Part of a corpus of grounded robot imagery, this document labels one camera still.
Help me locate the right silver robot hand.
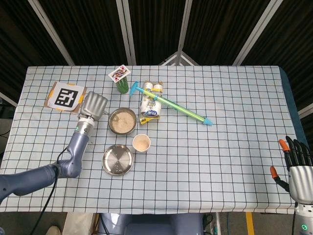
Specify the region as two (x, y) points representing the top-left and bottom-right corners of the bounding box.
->
(269, 136), (313, 205)

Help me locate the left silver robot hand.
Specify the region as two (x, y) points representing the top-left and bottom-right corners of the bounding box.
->
(78, 91), (109, 122)

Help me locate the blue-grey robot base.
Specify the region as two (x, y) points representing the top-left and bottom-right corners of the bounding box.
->
(97, 212), (205, 235)

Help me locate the green cup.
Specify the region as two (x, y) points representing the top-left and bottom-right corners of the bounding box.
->
(114, 75), (129, 94)

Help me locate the steel bowl with grain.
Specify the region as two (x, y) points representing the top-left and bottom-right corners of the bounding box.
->
(108, 107), (138, 135)

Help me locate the flat steel plate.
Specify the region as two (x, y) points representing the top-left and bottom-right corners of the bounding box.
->
(102, 144), (135, 176)

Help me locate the white paper cup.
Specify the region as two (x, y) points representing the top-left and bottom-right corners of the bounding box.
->
(132, 134), (151, 154)

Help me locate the cardboard with fiducial marker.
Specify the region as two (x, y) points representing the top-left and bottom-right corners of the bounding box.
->
(44, 81), (88, 115)

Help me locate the playing card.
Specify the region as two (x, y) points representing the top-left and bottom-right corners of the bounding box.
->
(108, 64), (132, 82)

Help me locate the pack of yogurt bottles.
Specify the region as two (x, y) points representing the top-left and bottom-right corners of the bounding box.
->
(139, 80), (164, 125)

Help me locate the green blue water pump toy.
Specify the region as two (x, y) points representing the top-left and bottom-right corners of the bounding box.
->
(129, 81), (213, 127)

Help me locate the white metal screen foot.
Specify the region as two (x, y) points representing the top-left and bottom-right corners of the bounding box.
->
(158, 50), (200, 66)

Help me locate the black folding screen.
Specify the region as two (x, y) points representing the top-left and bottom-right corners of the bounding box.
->
(0, 0), (313, 118)

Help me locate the blue checked tablecloth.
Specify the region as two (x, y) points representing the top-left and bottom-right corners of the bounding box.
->
(0, 65), (298, 215)

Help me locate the white plastic bag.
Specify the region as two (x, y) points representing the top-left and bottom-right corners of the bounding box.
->
(64, 212), (95, 235)

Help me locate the beige shoe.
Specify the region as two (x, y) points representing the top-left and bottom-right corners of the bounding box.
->
(46, 225), (61, 235)

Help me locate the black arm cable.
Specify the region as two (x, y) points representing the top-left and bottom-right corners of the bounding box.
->
(39, 146), (70, 235)

